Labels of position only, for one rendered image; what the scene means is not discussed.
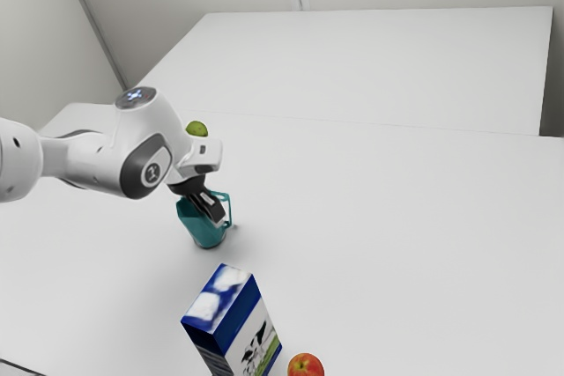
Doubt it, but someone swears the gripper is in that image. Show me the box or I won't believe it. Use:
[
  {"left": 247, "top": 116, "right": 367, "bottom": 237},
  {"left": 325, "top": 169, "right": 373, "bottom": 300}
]
[{"left": 167, "top": 175, "right": 228, "bottom": 229}]

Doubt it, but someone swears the teal faceted mug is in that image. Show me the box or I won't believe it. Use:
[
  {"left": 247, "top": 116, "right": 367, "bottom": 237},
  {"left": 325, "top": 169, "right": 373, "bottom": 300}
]
[{"left": 175, "top": 189, "right": 233, "bottom": 250}]

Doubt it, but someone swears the green round fruit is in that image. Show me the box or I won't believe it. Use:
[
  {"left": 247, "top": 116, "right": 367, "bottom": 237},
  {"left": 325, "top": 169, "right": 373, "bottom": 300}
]
[{"left": 184, "top": 120, "right": 210, "bottom": 138}]

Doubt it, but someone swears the blue and white milk carton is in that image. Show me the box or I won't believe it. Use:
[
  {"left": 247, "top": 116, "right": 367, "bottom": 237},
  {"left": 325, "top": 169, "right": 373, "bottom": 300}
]
[{"left": 180, "top": 262, "right": 284, "bottom": 376}]

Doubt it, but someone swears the red apple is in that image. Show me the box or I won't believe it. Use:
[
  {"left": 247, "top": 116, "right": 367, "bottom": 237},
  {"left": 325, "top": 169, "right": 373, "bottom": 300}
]
[{"left": 287, "top": 352, "right": 325, "bottom": 376}]

